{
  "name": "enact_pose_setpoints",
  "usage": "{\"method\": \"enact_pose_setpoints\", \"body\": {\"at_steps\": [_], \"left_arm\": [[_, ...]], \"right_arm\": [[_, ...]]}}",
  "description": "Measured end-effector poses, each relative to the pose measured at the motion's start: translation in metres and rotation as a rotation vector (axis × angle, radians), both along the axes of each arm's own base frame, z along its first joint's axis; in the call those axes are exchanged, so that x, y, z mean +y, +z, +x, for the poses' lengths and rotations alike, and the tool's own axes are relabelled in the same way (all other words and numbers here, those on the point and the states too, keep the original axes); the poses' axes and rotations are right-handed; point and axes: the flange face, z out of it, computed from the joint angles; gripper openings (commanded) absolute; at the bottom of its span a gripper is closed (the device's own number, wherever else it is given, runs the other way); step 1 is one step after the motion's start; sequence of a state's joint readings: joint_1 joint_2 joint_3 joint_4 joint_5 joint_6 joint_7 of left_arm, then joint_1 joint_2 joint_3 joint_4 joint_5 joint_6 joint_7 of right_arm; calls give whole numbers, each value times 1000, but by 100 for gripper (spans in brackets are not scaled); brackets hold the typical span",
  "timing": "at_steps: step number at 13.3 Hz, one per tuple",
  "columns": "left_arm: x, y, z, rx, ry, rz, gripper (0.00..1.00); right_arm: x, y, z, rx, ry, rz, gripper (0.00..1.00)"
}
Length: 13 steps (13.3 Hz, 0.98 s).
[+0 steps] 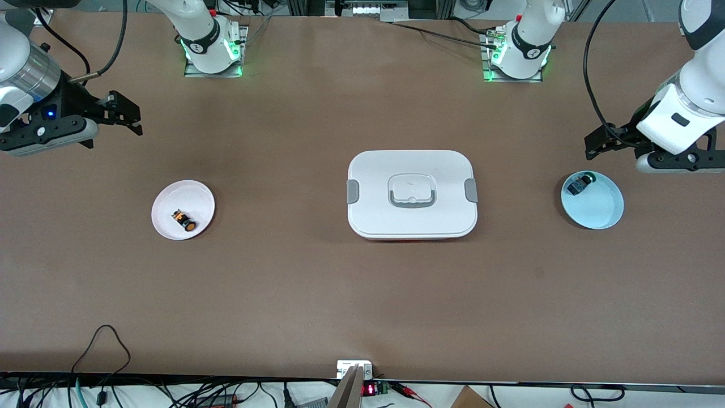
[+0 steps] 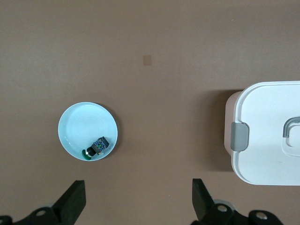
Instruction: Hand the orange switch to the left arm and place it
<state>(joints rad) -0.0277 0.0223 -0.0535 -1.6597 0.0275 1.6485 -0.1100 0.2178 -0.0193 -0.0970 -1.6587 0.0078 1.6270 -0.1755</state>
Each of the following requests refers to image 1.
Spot black cable to base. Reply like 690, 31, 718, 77
391, 20, 499, 50

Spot light blue round plate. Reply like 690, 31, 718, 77
561, 170, 625, 230

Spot grey angled bar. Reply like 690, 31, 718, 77
327, 365, 366, 408

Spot orange push-button switch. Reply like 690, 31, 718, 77
172, 209, 198, 232

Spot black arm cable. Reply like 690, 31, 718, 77
583, 0, 643, 148
31, 0, 128, 86

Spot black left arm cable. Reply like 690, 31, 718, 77
583, 0, 643, 148

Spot small white bracket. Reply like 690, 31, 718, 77
336, 360, 373, 379

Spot pink round plate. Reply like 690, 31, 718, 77
151, 180, 216, 240

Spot red alligator clip leads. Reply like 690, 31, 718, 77
391, 382, 431, 408

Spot black power adapter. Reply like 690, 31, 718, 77
195, 394, 238, 408

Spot black looped cable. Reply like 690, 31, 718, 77
71, 324, 132, 377

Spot brown cardboard piece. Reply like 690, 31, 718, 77
450, 385, 493, 408

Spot white lunch box grey clips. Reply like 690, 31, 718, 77
347, 150, 478, 241

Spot black flat cable loop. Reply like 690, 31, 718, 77
571, 384, 626, 404

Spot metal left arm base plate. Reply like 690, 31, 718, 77
480, 31, 544, 84

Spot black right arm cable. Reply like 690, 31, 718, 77
31, 0, 128, 86

